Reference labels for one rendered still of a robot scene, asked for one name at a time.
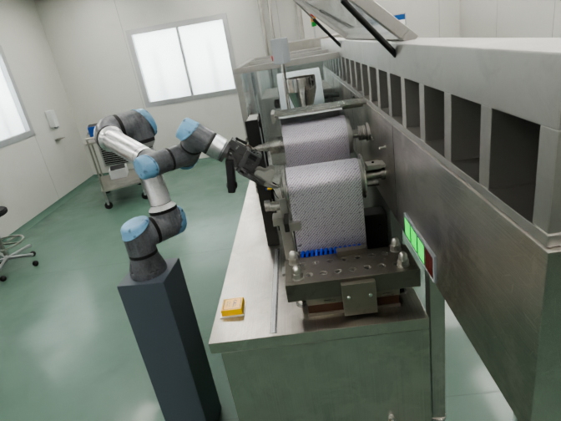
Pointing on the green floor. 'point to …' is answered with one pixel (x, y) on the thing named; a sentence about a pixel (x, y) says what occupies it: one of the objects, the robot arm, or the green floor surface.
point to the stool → (11, 247)
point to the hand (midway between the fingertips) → (273, 186)
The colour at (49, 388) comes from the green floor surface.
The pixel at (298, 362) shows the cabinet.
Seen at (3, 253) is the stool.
